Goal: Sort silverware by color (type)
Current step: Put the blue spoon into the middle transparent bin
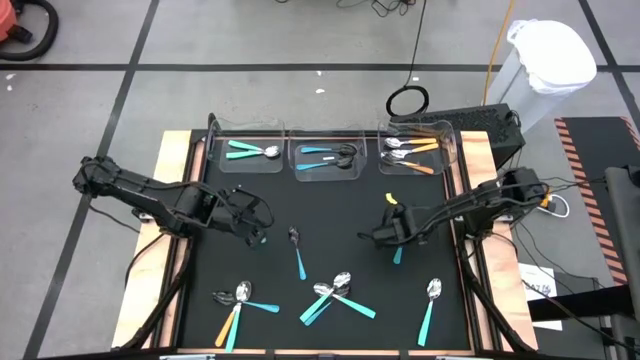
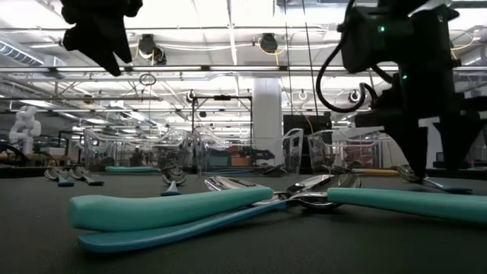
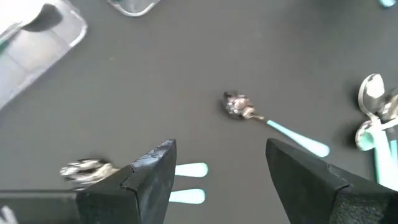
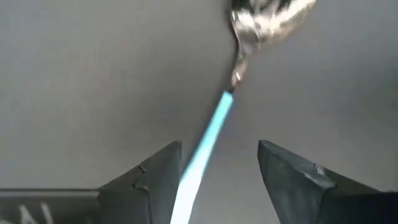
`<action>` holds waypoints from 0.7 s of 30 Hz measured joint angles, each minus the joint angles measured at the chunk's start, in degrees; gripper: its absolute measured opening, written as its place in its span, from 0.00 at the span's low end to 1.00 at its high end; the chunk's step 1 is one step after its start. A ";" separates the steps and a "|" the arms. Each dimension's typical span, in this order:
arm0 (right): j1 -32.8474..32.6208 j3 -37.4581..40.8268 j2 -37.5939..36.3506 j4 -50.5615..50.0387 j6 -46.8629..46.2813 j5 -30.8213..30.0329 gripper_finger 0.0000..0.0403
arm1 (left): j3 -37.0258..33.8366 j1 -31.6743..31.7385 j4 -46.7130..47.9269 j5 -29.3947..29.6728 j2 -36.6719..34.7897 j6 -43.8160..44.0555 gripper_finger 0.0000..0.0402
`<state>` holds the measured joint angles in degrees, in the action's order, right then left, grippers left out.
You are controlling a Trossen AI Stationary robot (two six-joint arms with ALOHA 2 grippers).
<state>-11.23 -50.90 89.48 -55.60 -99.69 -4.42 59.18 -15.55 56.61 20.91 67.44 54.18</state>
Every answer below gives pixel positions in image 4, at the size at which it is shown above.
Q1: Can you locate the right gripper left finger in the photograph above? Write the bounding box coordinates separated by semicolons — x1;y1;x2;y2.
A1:
0;140;183;224

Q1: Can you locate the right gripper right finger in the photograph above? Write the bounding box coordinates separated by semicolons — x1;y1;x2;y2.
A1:
257;139;398;224

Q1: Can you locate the blue-handled black spoon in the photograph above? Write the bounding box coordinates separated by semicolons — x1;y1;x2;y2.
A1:
169;0;318;224

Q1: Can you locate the black table mat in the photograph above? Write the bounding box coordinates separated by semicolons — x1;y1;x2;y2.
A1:
0;0;398;224

